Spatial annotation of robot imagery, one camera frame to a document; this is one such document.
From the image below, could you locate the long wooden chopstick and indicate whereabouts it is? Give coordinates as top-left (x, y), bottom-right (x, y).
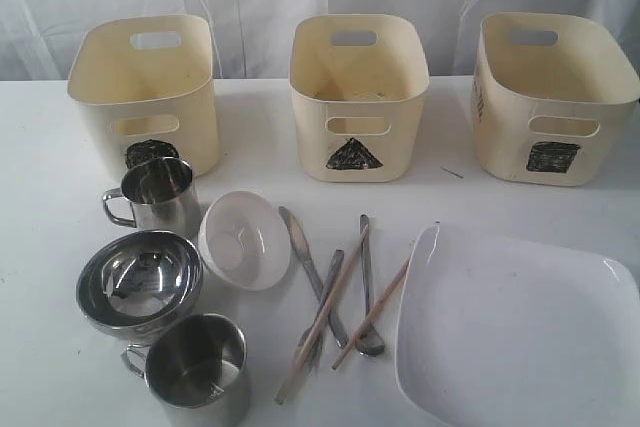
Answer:
top-left (274, 226), bottom-right (369, 405)

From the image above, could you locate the short wooden chopstick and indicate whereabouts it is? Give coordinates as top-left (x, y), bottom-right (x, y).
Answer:
top-left (331, 259), bottom-right (410, 370)

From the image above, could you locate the stainless steel bowl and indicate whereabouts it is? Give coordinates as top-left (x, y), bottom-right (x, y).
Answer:
top-left (76, 230), bottom-right (204, 343)

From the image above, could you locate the steel spoon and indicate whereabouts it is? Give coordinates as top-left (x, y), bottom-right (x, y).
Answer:
top-left (356, 236), bottom-right (385, 357)

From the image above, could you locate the white ceramic bowl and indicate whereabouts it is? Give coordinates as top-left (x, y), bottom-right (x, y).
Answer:
top-left (197, 191), bottom-right (291, 291)

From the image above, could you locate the white square plate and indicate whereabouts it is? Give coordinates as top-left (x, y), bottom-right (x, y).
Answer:
top-left (395, 223), bottom-right (639, 426)

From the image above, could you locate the cream bin with triangle mark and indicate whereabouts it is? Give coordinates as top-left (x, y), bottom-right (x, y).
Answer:
top-left (289, 14), bottom-right (429, 183)

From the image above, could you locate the cream bin with square mark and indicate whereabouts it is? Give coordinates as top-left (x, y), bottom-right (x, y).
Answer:
top-left (471, 12), bottom-right (639, 187)

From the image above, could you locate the cream bin with circle mark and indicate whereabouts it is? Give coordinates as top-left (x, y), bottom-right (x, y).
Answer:
top-left (67, 14), bottom-right (220, 179)

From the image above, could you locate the steel mug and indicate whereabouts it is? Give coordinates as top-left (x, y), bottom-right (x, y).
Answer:
top-left (121, 313), bottom-right (251, 426)
top-left (101, 157), bottom-right (202, 239)

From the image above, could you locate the steel fork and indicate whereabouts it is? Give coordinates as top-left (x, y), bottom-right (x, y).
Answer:
top-left (295, 249), bottom-right (344, 371)

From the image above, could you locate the steel table knife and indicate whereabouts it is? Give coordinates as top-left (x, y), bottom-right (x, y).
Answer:
top-left (278, 206), bottom-right (348, 348)

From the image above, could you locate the small dark pin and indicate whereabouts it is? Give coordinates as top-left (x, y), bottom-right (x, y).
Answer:
top-left (440, 166), bottom-right (464, 179)

